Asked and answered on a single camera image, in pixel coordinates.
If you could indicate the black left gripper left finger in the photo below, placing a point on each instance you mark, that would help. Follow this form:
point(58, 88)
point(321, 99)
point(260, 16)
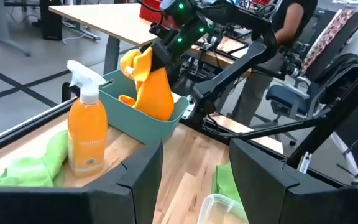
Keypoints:
point(73, 205)

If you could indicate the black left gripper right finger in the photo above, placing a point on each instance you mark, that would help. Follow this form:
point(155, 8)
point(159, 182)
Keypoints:
point(291, 205)

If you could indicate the orange microfiber towel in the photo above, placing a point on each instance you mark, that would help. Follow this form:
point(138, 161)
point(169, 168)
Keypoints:
point(154, 96)

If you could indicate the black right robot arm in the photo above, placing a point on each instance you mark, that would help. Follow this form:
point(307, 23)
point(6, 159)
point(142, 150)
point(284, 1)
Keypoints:
point(228, 74)

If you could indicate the lime green microfiber towel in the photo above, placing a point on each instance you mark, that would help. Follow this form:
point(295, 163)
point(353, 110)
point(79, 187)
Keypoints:
point(225, 183)
point(26, 171)

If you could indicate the red crate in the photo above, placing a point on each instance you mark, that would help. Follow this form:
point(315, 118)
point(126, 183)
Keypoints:
point(148, 14)

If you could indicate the wooden workbench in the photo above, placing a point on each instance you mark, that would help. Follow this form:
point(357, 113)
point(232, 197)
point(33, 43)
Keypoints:
point(225, 46)

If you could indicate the orange liquid spray bottle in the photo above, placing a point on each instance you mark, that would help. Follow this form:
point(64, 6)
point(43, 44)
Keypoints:
point(87, 140)

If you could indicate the light wooden table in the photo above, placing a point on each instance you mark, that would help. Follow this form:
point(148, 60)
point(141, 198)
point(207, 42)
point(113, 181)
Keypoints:
point(104, 21)

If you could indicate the teal plastic basket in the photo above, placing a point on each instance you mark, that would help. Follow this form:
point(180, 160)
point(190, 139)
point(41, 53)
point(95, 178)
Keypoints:
point(135, 124)

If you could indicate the clear plastic storage bin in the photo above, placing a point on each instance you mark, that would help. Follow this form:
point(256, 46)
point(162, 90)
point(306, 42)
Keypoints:
point(204, 208)

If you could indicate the blue office chair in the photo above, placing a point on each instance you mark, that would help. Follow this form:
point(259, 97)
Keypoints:
point(286, 98)

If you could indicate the black cabinet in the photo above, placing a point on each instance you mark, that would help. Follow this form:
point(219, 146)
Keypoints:
point(51, 18)

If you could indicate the person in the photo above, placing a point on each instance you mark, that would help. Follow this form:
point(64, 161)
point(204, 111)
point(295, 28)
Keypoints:
point(291, 15)

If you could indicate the black bag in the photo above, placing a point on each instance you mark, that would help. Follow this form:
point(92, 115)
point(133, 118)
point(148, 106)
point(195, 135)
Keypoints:
point(346, 74)

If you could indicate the patterned fabric panel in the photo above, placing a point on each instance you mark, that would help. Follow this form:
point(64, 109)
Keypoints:
point(328, 34)

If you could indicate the black table edge rail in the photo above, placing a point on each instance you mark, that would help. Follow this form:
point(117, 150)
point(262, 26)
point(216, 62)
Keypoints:
point(26, 124)

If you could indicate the black diagonal frame strut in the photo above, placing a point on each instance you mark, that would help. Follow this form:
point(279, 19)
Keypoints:
point(337, 115)

